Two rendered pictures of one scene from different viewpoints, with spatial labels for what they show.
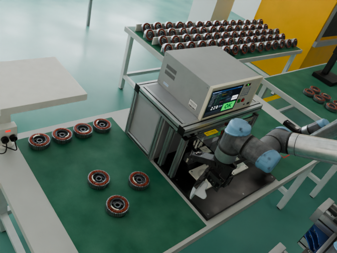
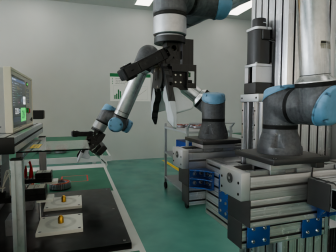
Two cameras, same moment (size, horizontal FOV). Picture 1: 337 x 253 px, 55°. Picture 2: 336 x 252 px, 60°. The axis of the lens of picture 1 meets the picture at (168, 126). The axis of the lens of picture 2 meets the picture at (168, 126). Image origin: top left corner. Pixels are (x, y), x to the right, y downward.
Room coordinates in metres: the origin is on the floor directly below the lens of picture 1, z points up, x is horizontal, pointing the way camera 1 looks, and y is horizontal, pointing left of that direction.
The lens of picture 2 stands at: (0.52, 0.35, 1.20)
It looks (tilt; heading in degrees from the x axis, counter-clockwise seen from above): 4 degrees down; 303
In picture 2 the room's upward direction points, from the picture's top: straight up
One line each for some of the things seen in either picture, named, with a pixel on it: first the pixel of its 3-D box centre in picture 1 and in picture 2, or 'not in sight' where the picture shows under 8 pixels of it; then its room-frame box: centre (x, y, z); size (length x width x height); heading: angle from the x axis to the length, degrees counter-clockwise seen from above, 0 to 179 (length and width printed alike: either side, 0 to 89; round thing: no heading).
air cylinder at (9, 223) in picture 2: (191, 157); (16, 223); (1.49, -0.19, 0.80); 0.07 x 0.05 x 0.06; 140
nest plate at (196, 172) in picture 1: (206, 175); (60, 224); (1.39, -0.30, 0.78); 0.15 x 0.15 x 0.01; 50
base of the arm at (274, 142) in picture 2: not in sight; (279, 138); (0.74, -0.71, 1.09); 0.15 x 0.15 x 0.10
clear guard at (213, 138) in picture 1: (219, 143); (56, 153); (1.39, -0.29, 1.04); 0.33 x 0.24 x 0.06; 50
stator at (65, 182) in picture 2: not in sight; (60, 184); (1.86, -0.65, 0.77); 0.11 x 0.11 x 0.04
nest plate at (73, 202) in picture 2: (232, 163); (63, 202); (1.58, -0.46, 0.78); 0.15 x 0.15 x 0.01; 50
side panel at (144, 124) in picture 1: (144, 125); not in sight; (1.49, 0.14, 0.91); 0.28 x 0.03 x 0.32; 50
